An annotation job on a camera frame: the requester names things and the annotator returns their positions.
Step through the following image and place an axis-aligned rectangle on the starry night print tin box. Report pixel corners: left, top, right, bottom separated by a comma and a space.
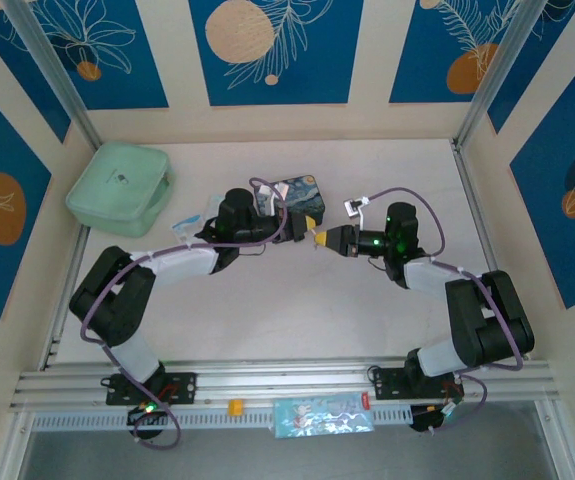
261, 173, 326, 226

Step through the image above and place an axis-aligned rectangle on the white blue printed packet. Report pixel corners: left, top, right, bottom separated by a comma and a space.
170, 214, 207, 242

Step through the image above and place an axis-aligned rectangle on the mint green zip pouch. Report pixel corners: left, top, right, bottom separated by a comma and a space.
65, 139, 176, 239

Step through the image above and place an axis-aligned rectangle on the blue cartoon tissue packet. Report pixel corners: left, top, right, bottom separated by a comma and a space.
271, 392, 376, 440

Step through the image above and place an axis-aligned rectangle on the right black controller with LED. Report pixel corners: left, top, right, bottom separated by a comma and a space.
409, 402, 461, 435

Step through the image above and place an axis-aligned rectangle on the black controller with led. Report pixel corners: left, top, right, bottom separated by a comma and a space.
409, 402, 461, 435
126, 402, 168, 442

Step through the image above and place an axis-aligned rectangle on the left black controller with LED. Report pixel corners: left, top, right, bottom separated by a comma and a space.
126, 402, 168, 442

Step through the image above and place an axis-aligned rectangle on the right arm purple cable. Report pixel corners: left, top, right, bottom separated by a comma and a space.
365, 187, 526, 436

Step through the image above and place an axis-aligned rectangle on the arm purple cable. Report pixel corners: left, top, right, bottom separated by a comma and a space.
365, 187, 526, 436
80, 177, 288, 451

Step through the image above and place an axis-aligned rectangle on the aluminium mounting rail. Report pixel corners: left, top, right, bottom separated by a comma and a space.
9, 357, 563, 414

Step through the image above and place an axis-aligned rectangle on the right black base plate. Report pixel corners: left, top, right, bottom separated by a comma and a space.
370, 367, 466, 401

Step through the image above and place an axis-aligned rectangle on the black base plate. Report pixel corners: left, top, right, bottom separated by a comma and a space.
370, 367, 466, 401
105, 372, 198, 406

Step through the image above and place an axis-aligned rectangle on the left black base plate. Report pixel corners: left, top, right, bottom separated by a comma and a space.
105, 372, 198, 406

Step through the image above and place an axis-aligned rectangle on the aluminium frame post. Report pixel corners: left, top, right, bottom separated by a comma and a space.
454, 0, 543, 151
4, 0, 102, 147

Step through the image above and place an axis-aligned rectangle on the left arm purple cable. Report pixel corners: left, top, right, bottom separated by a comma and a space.
80, 177, 288, 451

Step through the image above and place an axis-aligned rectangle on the grey slotted cable duct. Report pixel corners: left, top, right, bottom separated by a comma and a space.
31, 407, 413, 432

